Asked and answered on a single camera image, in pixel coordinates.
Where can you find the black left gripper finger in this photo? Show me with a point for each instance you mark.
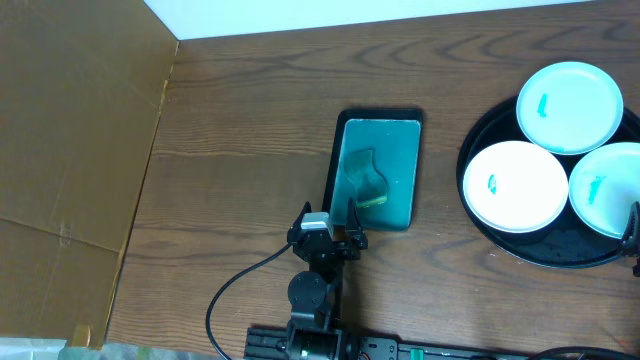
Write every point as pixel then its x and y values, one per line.
pixel 353 227
pixel 306 209

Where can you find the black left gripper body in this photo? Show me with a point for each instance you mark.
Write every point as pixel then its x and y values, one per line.
pixel 337 242

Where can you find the green yellow sponge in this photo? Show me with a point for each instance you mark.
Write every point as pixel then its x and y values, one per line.
pixel 370 186

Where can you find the white plate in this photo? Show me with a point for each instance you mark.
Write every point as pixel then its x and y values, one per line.
pixel 515 186

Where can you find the mint green plate top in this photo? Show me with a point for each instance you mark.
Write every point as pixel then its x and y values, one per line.
pixel 569 108

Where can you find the mint green plate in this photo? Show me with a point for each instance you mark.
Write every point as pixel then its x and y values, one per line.
pixel 603 186
pixel 569 108

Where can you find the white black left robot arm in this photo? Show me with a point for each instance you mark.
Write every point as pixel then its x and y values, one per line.
pixel 315 295

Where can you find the round black serving tray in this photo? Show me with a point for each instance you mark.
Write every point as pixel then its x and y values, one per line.
pixel 567 242

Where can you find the mint green plate right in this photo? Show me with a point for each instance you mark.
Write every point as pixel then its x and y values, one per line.
pixel 603 186

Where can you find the brown cardboard sheet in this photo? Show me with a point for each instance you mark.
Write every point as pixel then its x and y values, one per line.
pixel 82 85

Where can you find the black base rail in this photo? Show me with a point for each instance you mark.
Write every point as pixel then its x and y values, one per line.
pixel 272 344

